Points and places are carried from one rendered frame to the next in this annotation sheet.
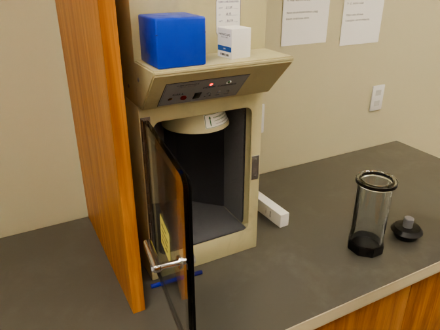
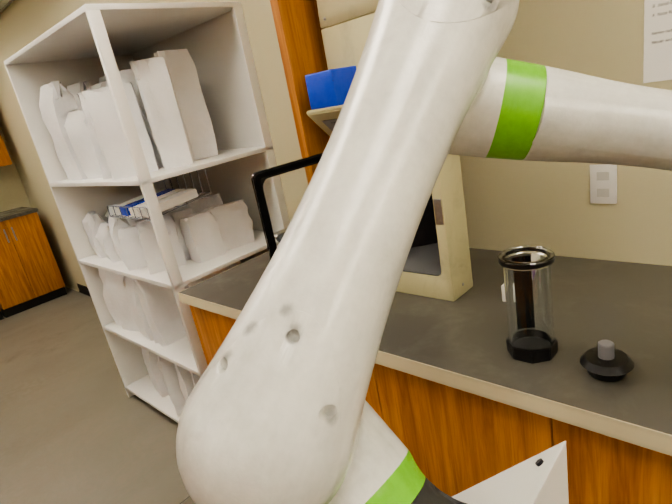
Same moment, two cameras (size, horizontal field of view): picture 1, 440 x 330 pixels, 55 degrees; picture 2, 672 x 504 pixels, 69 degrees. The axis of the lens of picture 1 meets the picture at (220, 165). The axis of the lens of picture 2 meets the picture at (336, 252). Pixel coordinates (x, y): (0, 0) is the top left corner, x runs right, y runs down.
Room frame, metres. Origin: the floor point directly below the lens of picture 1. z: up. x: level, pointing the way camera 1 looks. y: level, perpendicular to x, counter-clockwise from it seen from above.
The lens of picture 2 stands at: (0.40, -1.21, 1.55)
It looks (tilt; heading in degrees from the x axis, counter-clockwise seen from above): 18 degrees down; 74
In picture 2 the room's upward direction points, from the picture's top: 11 degrees counter-clockwise
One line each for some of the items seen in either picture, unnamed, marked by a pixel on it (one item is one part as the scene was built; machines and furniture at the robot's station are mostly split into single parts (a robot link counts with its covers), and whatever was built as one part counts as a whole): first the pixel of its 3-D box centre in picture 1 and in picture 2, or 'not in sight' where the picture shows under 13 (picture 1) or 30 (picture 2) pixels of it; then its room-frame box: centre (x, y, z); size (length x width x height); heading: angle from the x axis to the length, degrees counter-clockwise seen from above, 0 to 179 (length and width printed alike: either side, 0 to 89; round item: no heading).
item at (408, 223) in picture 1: (407, 226); (606, 357); (1.07, -0.56, 0.97); 0.09 x 0.09 x 0.07
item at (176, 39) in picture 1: (171, 39); (333, 87); (0.85, 0.09, 1.56); 0.10 x 0.10 x 0.09; 28
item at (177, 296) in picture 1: (167, 234); (312, 229); (0.72, 0.11, 1.19); 0.30 x 0.01 x 0.40; 21
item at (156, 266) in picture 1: (161, 254); not in sight; (0.64, 0.11, 1.20); 0.10 x 0.05 x 0.03; 21
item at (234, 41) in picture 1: (234, 42); not in sight; (0.92, -0.03, 1.54); 0.05 x 0.05 x 0.06; 35
